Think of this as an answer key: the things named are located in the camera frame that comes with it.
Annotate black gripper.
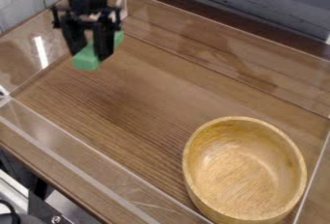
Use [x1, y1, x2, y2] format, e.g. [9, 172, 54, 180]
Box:
[50, 0, 122, 61]

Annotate green rectangular block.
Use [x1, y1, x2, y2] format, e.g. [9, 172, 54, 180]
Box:
[72, 30, 124, 70]

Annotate brown wooden bowl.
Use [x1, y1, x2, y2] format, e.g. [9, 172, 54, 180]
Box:
[181, 116, 308, 224]

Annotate clear acrylic corner bracket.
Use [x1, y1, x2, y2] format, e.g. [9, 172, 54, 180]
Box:
[116, 0, 128, 19]

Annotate clear acrylic enclosure walls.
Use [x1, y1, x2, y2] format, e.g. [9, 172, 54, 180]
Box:
[0, 0, 330, 224]

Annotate black cable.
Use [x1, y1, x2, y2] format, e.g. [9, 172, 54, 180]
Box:
[0, 199, 20, 224]

